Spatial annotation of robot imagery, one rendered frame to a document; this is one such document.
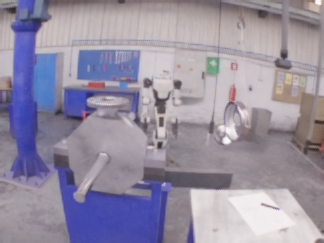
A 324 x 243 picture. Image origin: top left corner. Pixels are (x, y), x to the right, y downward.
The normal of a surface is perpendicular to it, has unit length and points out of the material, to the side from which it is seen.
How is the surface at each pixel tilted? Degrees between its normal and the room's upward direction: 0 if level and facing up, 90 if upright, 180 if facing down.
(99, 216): 90
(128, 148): 90
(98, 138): 90
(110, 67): 90
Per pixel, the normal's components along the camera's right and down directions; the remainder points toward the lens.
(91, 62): -0.06, 0.24
